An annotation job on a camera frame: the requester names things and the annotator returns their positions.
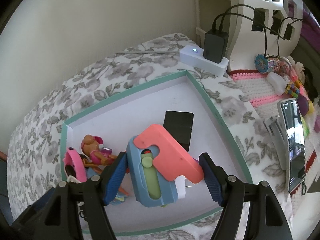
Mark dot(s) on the grey floral blanket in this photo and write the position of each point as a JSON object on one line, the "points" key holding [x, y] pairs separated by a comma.
{"points": [[34, 164]]}

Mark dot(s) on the black wall charger plug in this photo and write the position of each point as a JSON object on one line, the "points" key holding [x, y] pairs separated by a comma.
{"points": [[179, 125]]}

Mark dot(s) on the smartphone on stand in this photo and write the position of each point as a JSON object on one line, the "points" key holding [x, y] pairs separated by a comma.
{"points": [[291, 120]]}

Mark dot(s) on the white small case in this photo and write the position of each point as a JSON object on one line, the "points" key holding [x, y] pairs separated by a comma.
{"points": [[277, 82]]}

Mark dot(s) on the pink white crochet mat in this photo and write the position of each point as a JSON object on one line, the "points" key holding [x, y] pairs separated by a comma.
{"points": [[262, 96]]}

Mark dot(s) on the glitter candy tube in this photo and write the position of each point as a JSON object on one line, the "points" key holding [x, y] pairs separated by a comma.
{"points": [[269, 63]]}

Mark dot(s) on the brown pink puppy toy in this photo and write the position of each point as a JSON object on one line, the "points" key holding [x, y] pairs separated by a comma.
{"points": [[96, 154]]}

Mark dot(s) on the grey phone stand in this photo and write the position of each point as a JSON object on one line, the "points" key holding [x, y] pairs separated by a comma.
{"points": [[276, 132]]}

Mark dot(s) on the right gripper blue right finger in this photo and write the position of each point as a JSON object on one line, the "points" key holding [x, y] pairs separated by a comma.
{"points": [[215, 179]]}

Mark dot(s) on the white charger block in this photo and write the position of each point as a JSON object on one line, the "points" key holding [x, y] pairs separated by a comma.
{"points": [[181, 186]]}

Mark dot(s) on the black power adapter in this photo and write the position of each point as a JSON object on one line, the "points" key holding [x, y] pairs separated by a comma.
{"points": [[215, 44]]}

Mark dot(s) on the coral toy gun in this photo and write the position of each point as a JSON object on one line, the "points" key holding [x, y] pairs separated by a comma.
{"points": [[172, 160]]}

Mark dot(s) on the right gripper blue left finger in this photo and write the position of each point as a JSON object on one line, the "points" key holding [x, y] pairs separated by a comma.
{"points": [[113, 176]]}

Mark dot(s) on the white power strip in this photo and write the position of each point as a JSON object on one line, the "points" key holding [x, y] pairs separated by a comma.
{"points": [[193, 56]]}

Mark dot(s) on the black toy car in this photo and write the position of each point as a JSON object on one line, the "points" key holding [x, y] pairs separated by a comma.
{"points": [[82, 213]]}

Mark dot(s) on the white smartwatch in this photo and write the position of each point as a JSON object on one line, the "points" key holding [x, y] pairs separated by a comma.
{"points": [[75, 192]]}

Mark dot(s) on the teal shallow cardboard tray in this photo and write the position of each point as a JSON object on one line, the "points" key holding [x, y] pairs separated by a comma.
{"points": [[139, 112]]}

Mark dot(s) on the colourful small toys pile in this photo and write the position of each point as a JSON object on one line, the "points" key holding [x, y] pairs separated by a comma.
{"points": [[301, 88]]}

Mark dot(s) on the pink plastic band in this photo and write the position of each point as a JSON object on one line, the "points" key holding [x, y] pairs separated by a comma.
{"points": [[74, 166]]}

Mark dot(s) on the blue toy gun green slider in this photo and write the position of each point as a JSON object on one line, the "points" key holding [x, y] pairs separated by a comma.
{"points": [[150, 187]]}

